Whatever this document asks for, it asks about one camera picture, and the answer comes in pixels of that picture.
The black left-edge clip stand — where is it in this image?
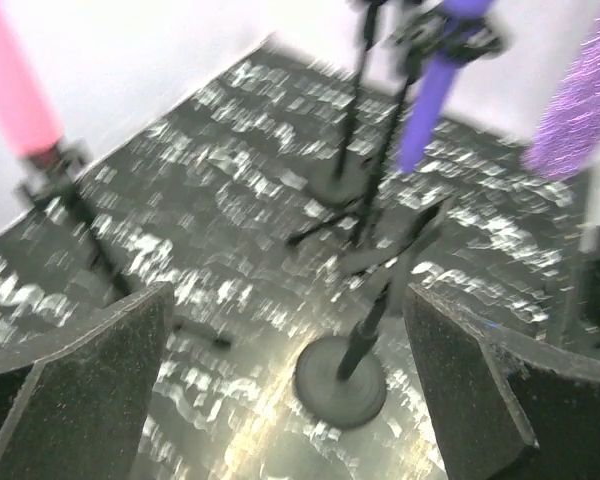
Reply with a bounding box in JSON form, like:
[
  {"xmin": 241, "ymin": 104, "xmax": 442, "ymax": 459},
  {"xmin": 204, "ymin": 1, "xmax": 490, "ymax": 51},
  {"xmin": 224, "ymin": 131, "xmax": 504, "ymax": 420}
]
[{"xmin": 294, "ymin": 195, "xmax": 455, "ymax": 431}]

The pink microphone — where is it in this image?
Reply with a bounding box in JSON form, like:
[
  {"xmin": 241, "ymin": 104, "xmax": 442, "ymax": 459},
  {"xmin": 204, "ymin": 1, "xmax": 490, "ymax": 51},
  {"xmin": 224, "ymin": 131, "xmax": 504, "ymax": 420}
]
[{"xmin": 0, "ymin": 8, "xmax": 64, "ymax": 164}]

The black tripod shock-mount stand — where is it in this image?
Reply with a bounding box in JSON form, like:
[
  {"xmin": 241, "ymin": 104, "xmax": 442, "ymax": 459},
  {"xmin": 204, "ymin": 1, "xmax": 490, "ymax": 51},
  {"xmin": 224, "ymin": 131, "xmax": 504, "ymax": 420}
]
[{"xmin": 286, "ymin": 1, "xmax": 505, "ymax": 247}]

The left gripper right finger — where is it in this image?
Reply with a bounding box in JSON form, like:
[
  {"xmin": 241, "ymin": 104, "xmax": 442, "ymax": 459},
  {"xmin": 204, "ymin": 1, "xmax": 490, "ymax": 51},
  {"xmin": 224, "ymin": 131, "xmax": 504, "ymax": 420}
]
[{"xmin": 404, "ymin": 285, "xmax": 600, "ymax": 479}]

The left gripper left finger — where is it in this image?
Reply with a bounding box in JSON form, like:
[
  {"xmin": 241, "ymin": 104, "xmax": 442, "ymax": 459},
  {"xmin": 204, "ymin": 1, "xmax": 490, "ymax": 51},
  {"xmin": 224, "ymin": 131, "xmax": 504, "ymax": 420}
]
[{"xmin": 0, "ymin": 283, "xmax": 174, "ymax": 479}]

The purple glitter microphone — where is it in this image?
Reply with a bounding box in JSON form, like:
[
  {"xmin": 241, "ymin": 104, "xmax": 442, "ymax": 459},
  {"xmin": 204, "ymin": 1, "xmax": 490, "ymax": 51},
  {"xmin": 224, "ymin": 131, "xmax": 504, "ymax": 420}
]
[{"xmin": 523, "ymin": 16, "xmax": 600, "ymax": 179}]

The purple matte microphone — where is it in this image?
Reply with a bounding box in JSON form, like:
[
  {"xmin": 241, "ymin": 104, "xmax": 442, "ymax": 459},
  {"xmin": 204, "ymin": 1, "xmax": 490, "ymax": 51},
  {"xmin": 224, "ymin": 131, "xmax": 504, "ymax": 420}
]
[{"xmin": 398, "ymin": 0, "xmax": 504, "ymax": 173}]

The black round-base clip stand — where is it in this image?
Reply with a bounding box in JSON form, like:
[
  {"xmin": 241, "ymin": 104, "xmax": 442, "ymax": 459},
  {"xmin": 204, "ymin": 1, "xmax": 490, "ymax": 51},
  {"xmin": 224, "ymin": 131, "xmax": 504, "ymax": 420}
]
[{"xmin": 305, "ymin": 1, "xmax": 385, "ymax": 209}]

